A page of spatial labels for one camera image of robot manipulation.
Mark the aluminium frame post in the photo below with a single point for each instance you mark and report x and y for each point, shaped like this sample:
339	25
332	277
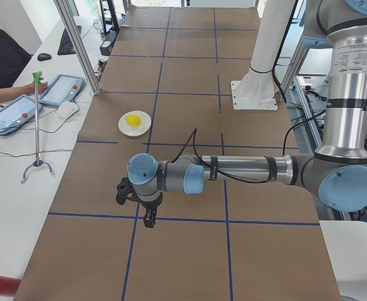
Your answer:
83	58

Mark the near blue teach pendant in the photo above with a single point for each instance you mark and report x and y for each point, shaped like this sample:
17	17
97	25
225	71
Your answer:
15	114

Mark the metal reacher grabber tool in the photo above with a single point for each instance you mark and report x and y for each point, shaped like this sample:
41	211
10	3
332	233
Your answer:
38	162

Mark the white cloth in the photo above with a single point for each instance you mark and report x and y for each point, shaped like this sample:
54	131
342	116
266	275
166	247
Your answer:
67	109

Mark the black box on table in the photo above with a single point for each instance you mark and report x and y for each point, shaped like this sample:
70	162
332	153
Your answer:
108	43

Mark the person in black shirt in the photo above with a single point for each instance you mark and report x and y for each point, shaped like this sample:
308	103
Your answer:
13	60

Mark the yellow lemon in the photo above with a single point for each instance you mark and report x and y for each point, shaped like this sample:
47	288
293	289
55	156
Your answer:
133	120

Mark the white plate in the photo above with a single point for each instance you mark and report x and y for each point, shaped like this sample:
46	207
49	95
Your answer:
135	131

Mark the far blue teach pendant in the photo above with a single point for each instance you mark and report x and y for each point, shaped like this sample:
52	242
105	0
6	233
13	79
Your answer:
64	88

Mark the black computer mouse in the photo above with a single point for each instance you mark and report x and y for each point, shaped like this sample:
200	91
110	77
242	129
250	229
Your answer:
44	57

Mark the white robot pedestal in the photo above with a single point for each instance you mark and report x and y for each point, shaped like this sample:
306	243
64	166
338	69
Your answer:
256	90

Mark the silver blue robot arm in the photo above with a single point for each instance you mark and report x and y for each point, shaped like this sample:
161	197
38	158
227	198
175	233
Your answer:
337	170

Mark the blue teach pendant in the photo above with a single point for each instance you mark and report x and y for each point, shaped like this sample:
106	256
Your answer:
15	114
64	88

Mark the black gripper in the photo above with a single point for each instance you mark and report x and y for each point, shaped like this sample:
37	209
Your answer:
149	207

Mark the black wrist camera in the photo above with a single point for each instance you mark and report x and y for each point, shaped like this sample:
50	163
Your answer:
124	191

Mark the black keyboard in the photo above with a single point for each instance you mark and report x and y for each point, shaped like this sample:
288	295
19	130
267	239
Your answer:
65	45

